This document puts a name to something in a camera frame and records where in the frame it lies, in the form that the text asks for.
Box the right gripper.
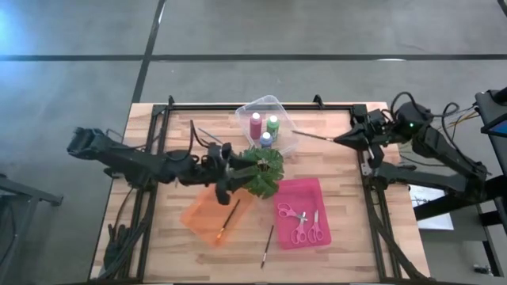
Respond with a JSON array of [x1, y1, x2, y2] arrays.
[[334, 110, 391, 169]]

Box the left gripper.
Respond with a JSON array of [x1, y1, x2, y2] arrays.
[[204, 142, 259, 206]]

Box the black paintbrush orange tip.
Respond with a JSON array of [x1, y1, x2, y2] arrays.
[[215, 199, 242, 241]]

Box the black handle paintbrush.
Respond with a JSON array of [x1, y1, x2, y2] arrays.
[[292, 129, 337, 143]]

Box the red paint bottle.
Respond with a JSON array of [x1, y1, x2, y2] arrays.
[[249, 112, 264, 140]]

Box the green paint bottle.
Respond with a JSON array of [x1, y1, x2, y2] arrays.
[[266, 115, 281, 140]]

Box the pink handled scissors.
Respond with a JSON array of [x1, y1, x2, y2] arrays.
[[276, 202, 309, 222], [291, 211, 308, 245], [307, 209, 325, 244]]

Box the green plant in white pot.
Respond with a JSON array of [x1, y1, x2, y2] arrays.
[[235, 145, 285, 200]]

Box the orange translucent plastic bin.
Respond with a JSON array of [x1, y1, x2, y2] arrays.
[[180, 173, 255, 249]]

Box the clear plastic bin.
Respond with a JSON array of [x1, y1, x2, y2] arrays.
[[235, 94, 305, 156]]

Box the pink translucent plastic bin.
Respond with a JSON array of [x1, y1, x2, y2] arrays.
[[273, 177, 333, 250]]

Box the white paper sheet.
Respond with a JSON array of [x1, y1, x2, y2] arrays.
[[407, 184, 455, 231]]

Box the grey metal stand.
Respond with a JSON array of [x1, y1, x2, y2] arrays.
[[0, 169, 64, 285]]

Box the black aluminium rig frame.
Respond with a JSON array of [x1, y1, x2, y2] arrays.
[[101, 94, 433, 284]]

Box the maroon handle paintbrush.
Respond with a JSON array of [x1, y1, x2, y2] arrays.
[[260, 225, 275, 269]]

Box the coloured wires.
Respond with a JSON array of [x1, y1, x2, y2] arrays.
[[451, 103, 481, 134]]

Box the black cart frame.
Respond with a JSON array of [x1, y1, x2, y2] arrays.
[[414, 173, 507, 278]]

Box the black cable bundle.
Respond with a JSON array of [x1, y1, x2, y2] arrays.
[[103, 185, 154, 280]]

